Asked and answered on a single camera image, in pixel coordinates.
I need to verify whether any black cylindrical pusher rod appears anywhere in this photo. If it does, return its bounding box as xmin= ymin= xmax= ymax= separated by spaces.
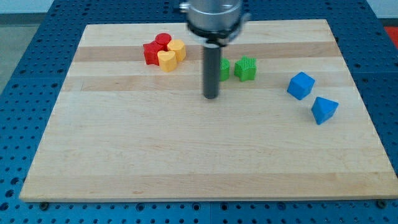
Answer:
xmin=202 ymin=46 xmax=221 ymax=99

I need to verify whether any green circle block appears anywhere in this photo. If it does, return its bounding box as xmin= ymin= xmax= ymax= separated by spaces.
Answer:
xmin=220 ymin=58 xmax=230 ymax=82

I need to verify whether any green star block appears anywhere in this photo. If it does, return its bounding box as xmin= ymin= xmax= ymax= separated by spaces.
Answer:
xmin=234 ymin=55 xmax=257 ymax=82

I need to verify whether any red circle block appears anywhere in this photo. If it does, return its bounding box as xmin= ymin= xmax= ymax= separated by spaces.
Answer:
xmin=155 ymin=32 xmax=172 ymax=51

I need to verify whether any red star block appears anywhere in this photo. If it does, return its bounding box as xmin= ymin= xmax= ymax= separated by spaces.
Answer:
xmin=143 ymin=40 xmax=164 ymax=65

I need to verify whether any yellow hexagon block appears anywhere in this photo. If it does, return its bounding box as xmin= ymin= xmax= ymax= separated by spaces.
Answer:
xmin=167 ymin=39 xmax=187 ymax=62

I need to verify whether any yellow heart block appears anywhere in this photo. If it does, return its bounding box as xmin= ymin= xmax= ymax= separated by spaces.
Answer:
xmin=157 ymin=50 xmax=177 ymax=72

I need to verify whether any blue cube block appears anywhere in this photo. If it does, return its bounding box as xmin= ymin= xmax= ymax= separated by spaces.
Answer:
xmin=287 ymin=72 xmax=315 ymax=100

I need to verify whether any light wooden board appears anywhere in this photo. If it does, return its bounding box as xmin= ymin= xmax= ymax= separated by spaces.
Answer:
xmin=20 ymin=19 xmax=397 ymax=202

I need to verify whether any blue triangle block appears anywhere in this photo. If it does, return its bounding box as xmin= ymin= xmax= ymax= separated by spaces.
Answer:
xmin=311 ymin=96 xmax=339 ymax=125

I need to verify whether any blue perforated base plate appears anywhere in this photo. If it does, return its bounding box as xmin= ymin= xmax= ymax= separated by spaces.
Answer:
xmin=1 ymin=1 xmax=397 ymax=223

